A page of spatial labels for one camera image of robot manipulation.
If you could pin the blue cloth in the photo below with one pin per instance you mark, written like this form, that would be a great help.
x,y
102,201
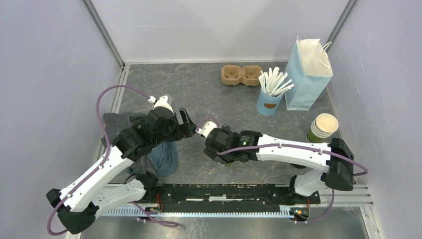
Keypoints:
x,y
162,161

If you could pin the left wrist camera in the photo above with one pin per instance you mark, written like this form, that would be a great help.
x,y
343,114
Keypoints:
x,y
163,101

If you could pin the white wrapped straws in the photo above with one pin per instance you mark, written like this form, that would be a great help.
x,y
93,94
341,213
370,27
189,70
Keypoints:
x,y
274,82

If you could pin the light blue paper bag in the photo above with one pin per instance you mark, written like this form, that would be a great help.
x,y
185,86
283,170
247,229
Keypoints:
x,y
310,70

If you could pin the stack of green paper cups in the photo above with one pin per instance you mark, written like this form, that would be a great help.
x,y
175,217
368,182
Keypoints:
x,y
323,126

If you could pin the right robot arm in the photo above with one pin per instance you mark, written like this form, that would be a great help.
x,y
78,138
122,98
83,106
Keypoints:
x,y
330,163

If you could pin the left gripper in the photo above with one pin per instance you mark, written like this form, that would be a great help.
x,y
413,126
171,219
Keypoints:
x,y
185,130

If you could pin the blue straw holder cup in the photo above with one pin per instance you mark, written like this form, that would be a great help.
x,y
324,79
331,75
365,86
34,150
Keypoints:
x,y
267,105

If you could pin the stack of black lids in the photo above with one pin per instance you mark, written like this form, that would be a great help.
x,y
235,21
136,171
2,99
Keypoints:
x,y
298,166

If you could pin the brown cardboard cup carrier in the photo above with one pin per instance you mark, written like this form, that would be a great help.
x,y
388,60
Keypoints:
x,y
248,75

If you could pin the grey checked cloth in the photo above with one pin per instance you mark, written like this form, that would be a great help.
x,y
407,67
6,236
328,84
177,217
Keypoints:
x,y
114,124

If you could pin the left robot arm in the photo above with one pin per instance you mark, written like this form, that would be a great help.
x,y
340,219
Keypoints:
x,y
82,202

